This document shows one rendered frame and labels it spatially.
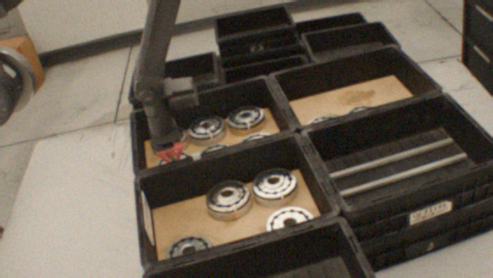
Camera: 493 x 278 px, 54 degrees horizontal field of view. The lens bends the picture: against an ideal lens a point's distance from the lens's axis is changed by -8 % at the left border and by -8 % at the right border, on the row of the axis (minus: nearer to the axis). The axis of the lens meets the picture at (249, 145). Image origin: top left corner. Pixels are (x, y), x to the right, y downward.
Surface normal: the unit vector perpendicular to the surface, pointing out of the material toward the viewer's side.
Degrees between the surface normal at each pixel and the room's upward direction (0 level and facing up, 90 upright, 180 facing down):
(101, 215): 0
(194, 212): 0
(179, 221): 0
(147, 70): 100
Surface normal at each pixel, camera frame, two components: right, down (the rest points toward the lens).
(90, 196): -0.17, -0.79
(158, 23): 0.10, 0.84
